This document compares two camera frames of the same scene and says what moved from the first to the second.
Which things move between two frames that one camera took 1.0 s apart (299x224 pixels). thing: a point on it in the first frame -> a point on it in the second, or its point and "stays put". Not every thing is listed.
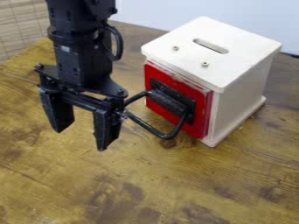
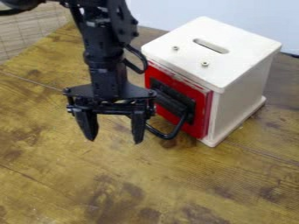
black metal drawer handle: (172, 99) stays put
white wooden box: (223, 59) stays put
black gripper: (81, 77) -> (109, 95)
